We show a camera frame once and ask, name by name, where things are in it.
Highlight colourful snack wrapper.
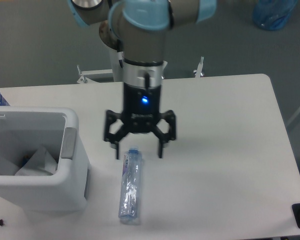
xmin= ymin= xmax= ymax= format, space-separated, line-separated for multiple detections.
xmin=21 ymin=155 xmax=30 ymax=167

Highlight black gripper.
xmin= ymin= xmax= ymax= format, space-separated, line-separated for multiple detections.
xmin=103 ymin=83 xmax=177 ymax=160

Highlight white base leg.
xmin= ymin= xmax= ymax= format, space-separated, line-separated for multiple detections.
xmin=76 ymin=65 xmax=114 ymax=84
xmin=193 ymin=56 xmax=205 ymax=78

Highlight white base leg right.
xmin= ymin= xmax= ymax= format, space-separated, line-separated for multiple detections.
xmin=193 ymin=56 xmax=205 ymax=78

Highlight white trash can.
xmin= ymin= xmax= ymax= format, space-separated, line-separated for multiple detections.
xmin=0 ymin=106 xmax=90 ymax=211

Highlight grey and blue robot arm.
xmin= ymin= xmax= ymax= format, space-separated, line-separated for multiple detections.
xmin=68 ymin=0 xmax=217 ymax=157

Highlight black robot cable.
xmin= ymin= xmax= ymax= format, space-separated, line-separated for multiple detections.
xmin=116 ymin=39 xmax=124 ymax=69

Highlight crushed clear plastic bottle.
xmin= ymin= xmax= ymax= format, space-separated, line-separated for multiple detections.
xmin=118 ymin=146 xmax=143 ymax=225

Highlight white base leg left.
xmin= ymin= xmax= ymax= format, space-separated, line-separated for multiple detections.
xmin=76 ymin=65 xmax=114 ymax=84

